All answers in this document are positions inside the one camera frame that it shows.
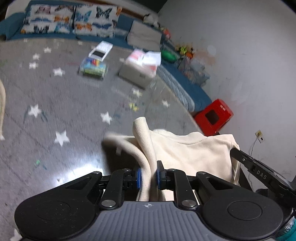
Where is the right butterfly pillow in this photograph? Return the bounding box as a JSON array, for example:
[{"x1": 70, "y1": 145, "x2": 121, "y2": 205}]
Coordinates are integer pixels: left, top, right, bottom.
[{"x1": 73, "y1": 4, "x2": 122, "y2": 38}]

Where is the cream garment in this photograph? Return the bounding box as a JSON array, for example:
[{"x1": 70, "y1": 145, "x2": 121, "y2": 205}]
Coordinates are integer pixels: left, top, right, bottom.
[{"x1": 103, "y1": 117, "x2": 240, "y2": 201}]

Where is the butterfly pillow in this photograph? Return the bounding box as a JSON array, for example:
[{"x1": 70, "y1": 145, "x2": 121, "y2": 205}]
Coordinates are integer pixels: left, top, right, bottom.
[
  {"x1": 73, "y1": 4, "x2": 122, "y2": 38},
  {"x1": 20, "y1": 4, "x2": 76, "y2": 34}
]

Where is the tissue box with tissue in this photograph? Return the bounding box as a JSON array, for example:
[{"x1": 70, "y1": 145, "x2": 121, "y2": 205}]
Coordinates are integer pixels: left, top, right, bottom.
[{"x1": 118, "y1": 49, "x2": 162, "y2": 89}]

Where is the white phone box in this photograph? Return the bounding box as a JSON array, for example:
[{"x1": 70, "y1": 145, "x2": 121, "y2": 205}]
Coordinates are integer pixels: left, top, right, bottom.
[{"x1": 88, "y1": 41, "x2": 113, "y2": 61}]

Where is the beige plain pillow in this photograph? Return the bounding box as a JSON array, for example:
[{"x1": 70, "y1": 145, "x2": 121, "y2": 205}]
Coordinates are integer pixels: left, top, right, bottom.
[{"x1": 126, "y1": 21, "x2": 162, "y2": 52}]

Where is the green bowl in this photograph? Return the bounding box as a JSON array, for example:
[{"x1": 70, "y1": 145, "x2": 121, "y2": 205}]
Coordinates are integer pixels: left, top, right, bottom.
[{"x1": 161, "y1": 49, "x2": 180, "y2": 63}]

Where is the red plastic stool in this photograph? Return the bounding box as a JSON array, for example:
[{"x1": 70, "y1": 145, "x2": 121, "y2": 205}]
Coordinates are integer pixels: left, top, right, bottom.
[{"x1": 194, "y1": 99, "x2": 234, "y2": 137}]

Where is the white power cable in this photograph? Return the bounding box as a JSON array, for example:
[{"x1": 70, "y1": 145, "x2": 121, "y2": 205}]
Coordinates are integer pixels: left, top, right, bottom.
[{"x1": 247, "y1": 136, "x2": 258, "y2": 190}]

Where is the left butterfly pillow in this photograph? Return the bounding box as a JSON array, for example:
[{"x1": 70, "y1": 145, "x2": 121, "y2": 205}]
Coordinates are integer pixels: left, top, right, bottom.
[{"x1": 20, "y1": 4, "x2": 76, "y2": 34}]

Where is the grey star patterned tablecloth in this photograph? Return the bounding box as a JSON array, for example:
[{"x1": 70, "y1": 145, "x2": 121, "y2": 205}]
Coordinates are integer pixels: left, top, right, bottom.
[{"x1": 1, "y1": 39, "x2": 198, "y2": 240}]

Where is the clear plastic storage box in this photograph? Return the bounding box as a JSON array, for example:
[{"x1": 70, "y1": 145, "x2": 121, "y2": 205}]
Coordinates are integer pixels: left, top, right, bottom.
[{"x1": 178, "y1": 58, "x2": 210, "y2": 87}]

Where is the wall power socket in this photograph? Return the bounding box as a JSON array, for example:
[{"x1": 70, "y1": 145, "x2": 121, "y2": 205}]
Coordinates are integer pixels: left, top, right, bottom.
[{"x1": 255, "y1": 130, "x2": 264, "y2": 143}]

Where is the blue corner sofa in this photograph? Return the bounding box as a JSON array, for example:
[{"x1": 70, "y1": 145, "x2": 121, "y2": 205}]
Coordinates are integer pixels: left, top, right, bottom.
[{"x1": 0, "y1": 0, "x2": 213, "y2": 113}]

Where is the colourful clear plastic case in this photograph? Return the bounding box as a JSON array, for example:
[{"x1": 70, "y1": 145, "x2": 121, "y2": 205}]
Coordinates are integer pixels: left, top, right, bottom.
[{"x1": 78, "y1": 57, "x2": 108, "y2": 79}]

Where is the yellow orange plush toy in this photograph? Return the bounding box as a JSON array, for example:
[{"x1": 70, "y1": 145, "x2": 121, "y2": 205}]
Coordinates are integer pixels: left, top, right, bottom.
[{"x1": 175, "y1": 45, "x2": 195, "y2": 59}]

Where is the black white plush toy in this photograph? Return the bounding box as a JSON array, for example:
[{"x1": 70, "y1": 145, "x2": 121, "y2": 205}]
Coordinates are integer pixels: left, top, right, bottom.
[{"x1": 143, "y1": 14, "x2": 158, "y2": 25}]

